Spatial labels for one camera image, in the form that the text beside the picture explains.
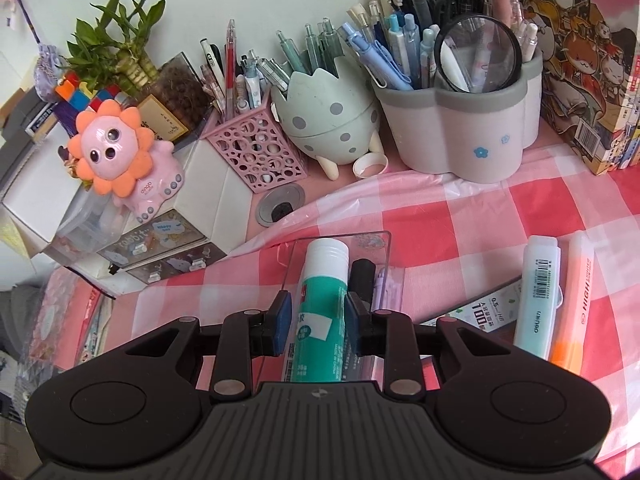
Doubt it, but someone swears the white box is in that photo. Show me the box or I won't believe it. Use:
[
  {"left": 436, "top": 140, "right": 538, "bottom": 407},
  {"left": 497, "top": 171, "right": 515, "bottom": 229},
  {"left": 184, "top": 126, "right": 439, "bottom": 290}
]
[{"left": 2, "top": 124, "right": 81, "bottom": 245}]

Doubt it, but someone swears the white mini drawer unit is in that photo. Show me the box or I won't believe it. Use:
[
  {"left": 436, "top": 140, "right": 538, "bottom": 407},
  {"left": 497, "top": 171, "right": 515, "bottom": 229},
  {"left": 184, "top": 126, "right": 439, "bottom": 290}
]
[{"left": 0, "top": 134, "right": 254, "bottom": 298}]

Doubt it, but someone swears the comic book box set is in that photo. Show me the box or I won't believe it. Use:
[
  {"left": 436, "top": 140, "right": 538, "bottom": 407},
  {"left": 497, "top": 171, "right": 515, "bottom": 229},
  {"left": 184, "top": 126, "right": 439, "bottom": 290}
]
[{"left": 520, "top": 0, "right": 639, "bottom": 174}]

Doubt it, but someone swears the rubik's cube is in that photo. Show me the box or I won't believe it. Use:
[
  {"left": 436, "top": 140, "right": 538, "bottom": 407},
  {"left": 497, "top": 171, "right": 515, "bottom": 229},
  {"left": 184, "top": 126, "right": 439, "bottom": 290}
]
[{"left": 53, "top": 72, "right": 120, "bottom": 136}]

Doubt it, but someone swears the grey white cloud pen holder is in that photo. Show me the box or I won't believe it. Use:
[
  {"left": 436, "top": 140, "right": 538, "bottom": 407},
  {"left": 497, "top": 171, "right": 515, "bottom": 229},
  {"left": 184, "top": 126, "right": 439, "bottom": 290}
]
[{"left": 374, "top": 52, "right": 544, "bottom": 183}]

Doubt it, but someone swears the orange highlighter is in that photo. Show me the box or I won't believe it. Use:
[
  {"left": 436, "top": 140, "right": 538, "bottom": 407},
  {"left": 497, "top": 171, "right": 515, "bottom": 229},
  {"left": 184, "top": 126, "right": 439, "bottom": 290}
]
[{"left": 550, "top": 231, "right": 594, "bottom": 375}]

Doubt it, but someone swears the lavender mechanical pencil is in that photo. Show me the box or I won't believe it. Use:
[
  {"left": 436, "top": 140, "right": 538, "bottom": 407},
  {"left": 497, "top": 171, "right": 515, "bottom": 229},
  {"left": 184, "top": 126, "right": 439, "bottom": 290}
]
[{"left": 371, "top": 269, "right": 387, "bottom": 311}]

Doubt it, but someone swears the green white glue stick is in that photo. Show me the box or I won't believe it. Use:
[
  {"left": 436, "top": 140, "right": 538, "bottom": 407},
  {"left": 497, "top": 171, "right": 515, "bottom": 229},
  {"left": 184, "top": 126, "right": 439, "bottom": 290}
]
[{"left": 282, "top": 237, "right": 349, "bottom": 382}]

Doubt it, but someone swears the lucky bamboo plant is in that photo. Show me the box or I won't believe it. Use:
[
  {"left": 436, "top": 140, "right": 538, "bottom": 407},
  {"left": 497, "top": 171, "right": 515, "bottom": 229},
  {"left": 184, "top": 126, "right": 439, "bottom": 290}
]
[{"left": 62, "top": 0, "right": 166, "bottom": 96}]

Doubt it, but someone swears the pink lion toy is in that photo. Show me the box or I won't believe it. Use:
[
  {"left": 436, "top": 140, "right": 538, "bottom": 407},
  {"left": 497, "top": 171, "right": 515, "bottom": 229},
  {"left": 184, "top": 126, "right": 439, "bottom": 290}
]
[{"left": 66, "top": 100, "right": 186, "bottom": 224}]

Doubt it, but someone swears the brown glass plant pot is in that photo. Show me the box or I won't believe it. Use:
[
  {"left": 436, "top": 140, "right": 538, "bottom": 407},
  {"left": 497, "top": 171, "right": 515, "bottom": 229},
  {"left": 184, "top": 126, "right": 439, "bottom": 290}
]
[{"left": 137, "top": 53, "right": 212, "bottom": 143}]

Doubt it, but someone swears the pink books stack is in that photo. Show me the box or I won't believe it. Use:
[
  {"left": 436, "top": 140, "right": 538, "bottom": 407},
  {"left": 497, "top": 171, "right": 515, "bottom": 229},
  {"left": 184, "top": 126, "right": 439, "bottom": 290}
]
[{"left": 26, "top": 266, "right": 108, "bottom": 370}]

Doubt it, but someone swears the red checkered tablecloth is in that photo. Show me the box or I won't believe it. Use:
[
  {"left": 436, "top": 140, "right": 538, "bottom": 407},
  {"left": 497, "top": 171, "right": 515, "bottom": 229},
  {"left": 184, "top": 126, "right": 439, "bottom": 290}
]
[{"left": 106, "top": 144, "right": 639, "bottom": 478}]

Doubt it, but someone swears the pencil lead refill case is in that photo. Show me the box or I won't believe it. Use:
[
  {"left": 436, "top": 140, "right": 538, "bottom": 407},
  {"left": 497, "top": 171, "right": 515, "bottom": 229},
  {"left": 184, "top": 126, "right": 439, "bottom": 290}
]
[{"left": 422, "top": 278, "right": 522, "bottom": 333}]

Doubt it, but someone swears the pink perforated pen holder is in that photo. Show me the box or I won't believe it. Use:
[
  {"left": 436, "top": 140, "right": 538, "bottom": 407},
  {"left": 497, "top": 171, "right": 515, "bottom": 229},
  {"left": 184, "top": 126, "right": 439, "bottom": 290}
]
[{"left": 200, "top": 96, "right": 308, "bottom": 194}]

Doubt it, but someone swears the clear plastic organizer tray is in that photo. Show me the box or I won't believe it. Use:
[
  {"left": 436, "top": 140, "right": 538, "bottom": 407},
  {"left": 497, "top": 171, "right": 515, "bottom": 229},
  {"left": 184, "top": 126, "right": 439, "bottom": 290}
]
[{"left": 258, "top": 231, "right": 401, "bottom": 382}]

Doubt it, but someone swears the green highlighter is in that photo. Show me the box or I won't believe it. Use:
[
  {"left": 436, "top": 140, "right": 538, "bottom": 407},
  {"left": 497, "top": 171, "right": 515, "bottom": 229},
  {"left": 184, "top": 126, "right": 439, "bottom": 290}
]
[{"left": 514, "top": 235, "right": 561, "bottom": 360}]

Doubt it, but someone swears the magnifying glass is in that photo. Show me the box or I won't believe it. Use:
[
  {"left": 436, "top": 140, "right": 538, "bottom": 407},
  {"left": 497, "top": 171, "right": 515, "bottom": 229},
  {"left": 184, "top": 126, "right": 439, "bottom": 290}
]
[{"left": 434, "top": 14, "right": 523, "bottom": 93}]

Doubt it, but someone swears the grey desk cable grommet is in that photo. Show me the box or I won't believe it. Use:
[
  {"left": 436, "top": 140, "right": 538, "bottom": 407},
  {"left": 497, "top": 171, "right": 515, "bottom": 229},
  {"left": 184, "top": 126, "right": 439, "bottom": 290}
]
[{"left": 255, "top": 183, "right": 306, "bottom": 228}]

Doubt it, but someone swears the green egg pen holder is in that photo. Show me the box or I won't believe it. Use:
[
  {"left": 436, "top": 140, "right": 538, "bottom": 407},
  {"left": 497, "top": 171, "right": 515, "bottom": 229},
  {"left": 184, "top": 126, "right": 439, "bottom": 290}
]
[{"left": 271, "top": 56, "right": 385, "bottom": 181}]

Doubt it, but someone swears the black marker pen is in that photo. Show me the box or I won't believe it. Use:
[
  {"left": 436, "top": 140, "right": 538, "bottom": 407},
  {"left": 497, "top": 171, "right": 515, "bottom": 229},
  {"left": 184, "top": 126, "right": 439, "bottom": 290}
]
[{"left": 347, "top": 258, "right": 376, "bottom": 310}]

